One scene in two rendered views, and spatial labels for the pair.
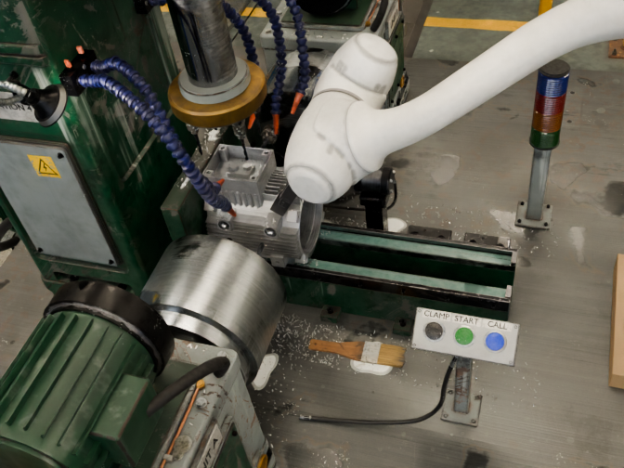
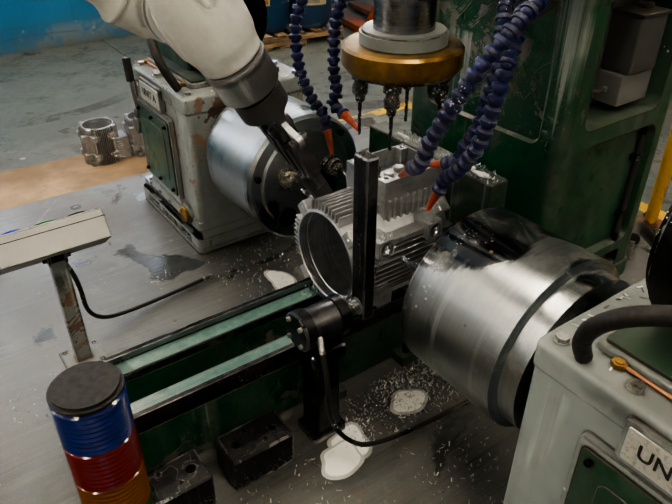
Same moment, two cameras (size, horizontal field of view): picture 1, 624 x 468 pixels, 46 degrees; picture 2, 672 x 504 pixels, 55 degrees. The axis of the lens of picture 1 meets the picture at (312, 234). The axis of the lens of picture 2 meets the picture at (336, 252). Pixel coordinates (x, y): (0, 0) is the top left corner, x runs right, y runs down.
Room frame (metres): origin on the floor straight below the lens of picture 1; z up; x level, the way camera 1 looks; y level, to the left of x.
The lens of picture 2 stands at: (1.54, -0.75, 1.59)
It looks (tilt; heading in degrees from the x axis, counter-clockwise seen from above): 33 degrees down; 120
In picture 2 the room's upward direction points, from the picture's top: straight up
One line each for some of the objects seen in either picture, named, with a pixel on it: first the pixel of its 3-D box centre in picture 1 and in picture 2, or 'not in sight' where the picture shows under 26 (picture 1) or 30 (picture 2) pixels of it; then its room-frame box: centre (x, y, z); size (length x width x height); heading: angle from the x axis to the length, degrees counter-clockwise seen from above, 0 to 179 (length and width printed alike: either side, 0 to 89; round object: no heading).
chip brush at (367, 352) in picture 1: (357, 350); not in sight; (0.88, -0.05, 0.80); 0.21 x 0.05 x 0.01; 69
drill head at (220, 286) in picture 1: (196, 338); (268, 153); (0.80, 0.24, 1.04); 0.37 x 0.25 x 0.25; 156
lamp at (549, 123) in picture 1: (547, 115); (112, 480); (1.18, -0.53, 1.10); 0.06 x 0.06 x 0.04
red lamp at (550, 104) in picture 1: (550, 97); (103, 447); (1.18, -0.53, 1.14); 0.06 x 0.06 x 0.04
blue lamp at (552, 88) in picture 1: (552, 79); (92, 410); (1.18, -0.53, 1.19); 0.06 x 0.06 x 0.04
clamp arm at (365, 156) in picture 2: not in sight; (363, 240); (1.19, -0.08, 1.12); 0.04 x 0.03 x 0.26; 66
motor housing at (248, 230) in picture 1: (266, 211); (372, 237); (1.12, 0.09, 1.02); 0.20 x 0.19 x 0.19; 66
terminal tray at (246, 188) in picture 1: (240, 175); (393, 182); (1.14, 0.12, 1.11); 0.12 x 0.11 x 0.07; 66
